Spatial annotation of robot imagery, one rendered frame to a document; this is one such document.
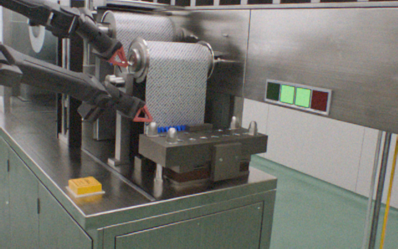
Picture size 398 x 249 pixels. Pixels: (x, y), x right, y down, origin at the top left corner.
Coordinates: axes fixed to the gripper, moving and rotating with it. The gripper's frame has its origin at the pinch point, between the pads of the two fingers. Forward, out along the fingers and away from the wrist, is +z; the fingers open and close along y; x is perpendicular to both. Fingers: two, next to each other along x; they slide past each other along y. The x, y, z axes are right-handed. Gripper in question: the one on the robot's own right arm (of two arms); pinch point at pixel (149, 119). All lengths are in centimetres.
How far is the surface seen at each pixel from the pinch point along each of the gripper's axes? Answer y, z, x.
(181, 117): 0.3, 10.7, 6.3
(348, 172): -93, 270, 62
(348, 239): -38, 216, 5
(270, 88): 23.0, 19.4, 26.3
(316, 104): 41, 20, 25
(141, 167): 2.2, 4.8, -14.7
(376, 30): 56, 10, 43
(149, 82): 0.3, -6.7, 9.9
